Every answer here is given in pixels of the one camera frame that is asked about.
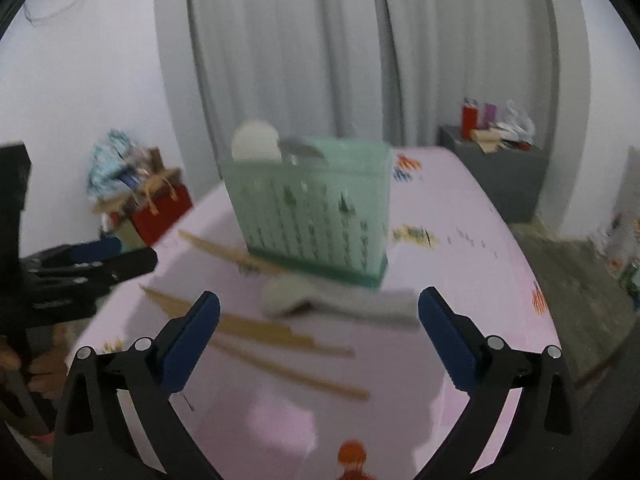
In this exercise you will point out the pink printed bed sheet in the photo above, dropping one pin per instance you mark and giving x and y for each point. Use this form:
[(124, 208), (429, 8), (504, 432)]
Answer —
[(450, 260)]

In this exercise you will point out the rolled floral mat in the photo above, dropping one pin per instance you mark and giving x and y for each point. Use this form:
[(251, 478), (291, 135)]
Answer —
[(617, 240)]

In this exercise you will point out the grey cabinet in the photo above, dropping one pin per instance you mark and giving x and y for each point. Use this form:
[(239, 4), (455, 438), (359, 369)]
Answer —
[(500, 180)]

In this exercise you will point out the brown paper roll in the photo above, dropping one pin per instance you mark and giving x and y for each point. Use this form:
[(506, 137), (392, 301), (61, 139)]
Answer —
[(487, 137)]

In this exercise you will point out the red gift bag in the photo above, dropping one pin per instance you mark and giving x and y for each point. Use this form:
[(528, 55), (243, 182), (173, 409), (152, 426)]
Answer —
[(160, 215)]

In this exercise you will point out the grey curtain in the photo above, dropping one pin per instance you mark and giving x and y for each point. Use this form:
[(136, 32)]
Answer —
[(275, 35), (450, 35)]

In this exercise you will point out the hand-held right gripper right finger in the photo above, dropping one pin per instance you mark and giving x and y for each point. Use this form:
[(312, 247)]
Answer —
[(447, 340)]

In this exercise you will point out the red thermos bottle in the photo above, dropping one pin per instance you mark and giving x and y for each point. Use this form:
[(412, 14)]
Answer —
[(469, 120)]

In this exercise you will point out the purple bottle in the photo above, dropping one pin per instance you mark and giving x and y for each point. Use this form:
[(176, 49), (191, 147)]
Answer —
[(489, 115)]

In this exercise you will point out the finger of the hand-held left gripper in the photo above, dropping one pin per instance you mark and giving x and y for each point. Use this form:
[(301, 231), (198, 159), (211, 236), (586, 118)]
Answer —
[(102, 247), (135, 262)]

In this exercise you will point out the green plastic basket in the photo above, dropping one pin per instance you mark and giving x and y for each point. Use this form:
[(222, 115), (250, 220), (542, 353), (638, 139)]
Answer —
[(310, 210)]

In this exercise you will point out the person's left hand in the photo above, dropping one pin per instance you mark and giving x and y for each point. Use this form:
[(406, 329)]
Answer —
[(50, 365)]

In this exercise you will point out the patterned plastic bag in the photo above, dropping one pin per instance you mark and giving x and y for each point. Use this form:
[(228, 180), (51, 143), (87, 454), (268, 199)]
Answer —
[(112, 160)]

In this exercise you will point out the white plastic bag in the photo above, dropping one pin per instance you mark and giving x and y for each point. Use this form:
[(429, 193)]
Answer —
[(517, 122)]

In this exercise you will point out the white ceramic spoon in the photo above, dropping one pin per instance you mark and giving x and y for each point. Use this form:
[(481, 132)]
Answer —
[(255, 142)]

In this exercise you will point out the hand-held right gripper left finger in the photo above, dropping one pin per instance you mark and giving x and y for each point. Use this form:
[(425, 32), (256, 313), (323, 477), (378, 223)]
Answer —
[(192, 345)]

